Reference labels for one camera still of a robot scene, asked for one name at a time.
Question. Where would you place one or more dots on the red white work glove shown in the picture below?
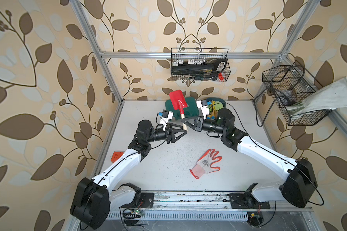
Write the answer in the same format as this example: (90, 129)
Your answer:
(206, 164)

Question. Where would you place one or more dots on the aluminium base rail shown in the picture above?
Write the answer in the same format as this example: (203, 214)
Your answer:
(200, 206)

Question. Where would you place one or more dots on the black wire basket back wall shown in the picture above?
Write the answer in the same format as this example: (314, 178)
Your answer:
(199, 55)

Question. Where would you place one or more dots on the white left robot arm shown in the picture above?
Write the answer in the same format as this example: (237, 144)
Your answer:
(95, 198)

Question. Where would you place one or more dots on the black wire basket wall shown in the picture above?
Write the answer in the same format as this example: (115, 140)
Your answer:
(199, 55)
(288, 86)

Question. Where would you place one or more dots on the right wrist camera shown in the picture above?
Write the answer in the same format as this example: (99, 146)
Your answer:
(203, 107)

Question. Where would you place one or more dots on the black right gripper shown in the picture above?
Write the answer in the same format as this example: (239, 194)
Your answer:
(198, 122)

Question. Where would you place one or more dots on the grey cloth bag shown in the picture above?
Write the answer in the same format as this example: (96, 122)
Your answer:
(329, 97)

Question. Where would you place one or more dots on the black wire basket right wall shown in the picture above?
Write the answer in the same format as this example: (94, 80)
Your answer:
(288, 86)

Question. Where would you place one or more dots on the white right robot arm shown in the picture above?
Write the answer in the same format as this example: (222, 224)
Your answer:
(297, 178)

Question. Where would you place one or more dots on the red shovel wooden handle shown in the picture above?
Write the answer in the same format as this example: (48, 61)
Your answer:
(178, 101)

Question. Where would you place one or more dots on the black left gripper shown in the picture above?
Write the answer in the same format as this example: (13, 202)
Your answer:
(171, 138)

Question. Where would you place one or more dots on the blue plastic storage box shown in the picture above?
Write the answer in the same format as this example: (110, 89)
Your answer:
(214, 105)

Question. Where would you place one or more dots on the green plastic tool case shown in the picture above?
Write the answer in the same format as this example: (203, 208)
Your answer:
(190, 111)

